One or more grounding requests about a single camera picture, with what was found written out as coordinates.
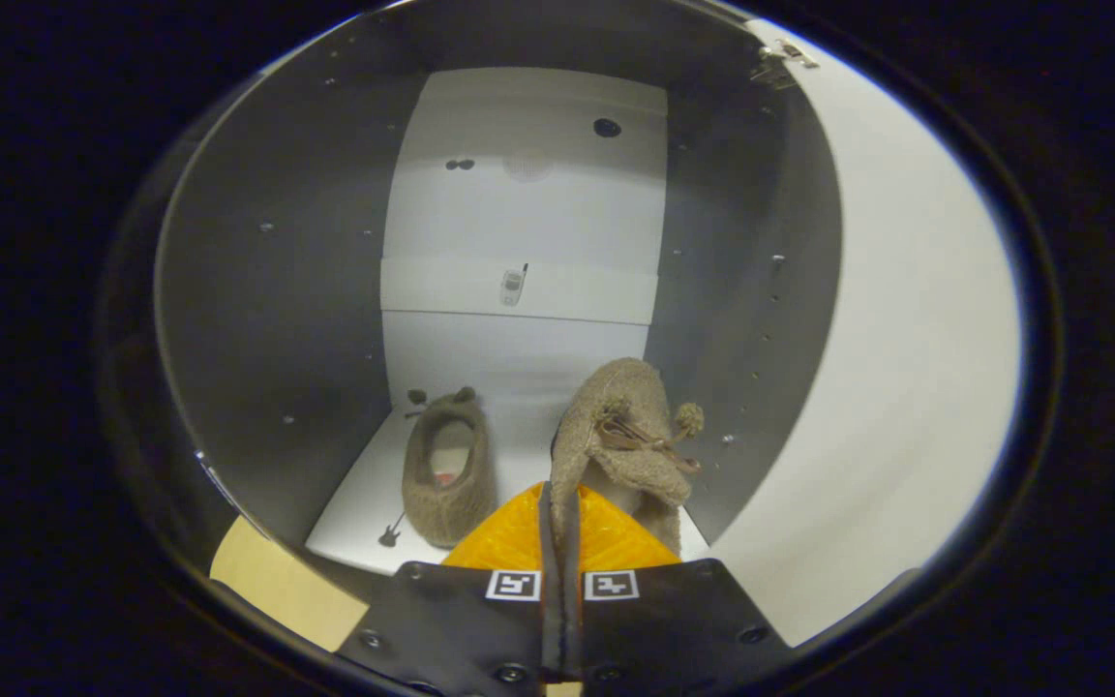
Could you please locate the brown knitted shoe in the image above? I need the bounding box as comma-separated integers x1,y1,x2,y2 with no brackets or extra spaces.
550,358,706,558
401,387,498,550

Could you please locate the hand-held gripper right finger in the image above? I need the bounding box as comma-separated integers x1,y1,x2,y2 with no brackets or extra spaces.
564,484,797,697

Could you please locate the white shoe cabinet door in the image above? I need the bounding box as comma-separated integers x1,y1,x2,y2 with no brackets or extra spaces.
708,17,1023,648

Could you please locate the grey shoe cabinet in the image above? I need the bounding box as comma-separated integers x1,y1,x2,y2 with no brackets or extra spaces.
156,0,844,582

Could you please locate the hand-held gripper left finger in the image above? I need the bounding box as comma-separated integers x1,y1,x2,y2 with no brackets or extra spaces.
340,482,559,697

